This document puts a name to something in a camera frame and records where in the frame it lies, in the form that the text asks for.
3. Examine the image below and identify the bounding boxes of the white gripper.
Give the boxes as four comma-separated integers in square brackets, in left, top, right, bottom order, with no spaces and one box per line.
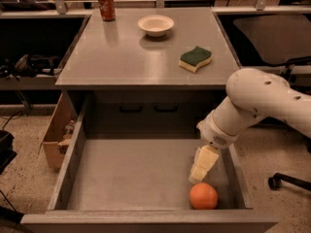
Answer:
[188,110,242,184]

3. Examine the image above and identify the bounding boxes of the orange fruit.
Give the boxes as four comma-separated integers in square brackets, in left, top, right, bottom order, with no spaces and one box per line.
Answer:
[190,183,218,210]

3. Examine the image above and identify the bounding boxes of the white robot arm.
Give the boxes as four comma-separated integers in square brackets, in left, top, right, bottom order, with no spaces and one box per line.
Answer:
[189,68,311,183]

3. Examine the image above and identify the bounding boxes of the grey open top drawer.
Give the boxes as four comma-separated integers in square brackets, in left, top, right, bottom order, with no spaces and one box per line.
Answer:
[20,94,279,233]

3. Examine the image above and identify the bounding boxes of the green yellow sponge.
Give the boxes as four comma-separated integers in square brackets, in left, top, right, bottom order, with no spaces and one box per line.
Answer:
[179,47,212,73]

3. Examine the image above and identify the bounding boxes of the grey cabinet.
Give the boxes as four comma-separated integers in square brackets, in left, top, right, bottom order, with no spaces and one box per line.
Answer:
[56,8,238,139]

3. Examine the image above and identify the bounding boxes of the black office chair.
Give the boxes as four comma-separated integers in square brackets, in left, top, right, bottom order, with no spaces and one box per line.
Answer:
[232,15,311,192]

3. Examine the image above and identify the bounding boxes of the white bowl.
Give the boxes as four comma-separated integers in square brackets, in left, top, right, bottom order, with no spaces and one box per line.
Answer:
[138,15,174,37]

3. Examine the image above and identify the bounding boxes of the cardboard box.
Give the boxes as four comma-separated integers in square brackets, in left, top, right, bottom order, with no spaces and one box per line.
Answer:
[42,94,77,169]

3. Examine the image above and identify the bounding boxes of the orange soda can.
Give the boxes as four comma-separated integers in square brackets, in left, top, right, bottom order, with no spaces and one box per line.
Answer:
[98,0,116,21]

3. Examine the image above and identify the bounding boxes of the black headphones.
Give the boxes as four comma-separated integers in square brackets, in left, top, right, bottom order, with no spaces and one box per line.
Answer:
[0,54,61,78]

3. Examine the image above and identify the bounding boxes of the black drawer handle right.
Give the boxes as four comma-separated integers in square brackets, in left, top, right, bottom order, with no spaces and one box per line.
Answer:
[154,103,178,113]

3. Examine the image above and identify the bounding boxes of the black drawer handle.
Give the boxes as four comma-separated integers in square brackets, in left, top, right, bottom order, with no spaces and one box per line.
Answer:
[119,103,143,113]
[154,103,178,113]

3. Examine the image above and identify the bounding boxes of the black drawer handle left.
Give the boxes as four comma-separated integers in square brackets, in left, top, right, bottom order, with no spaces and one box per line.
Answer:
[119,103,143,113]

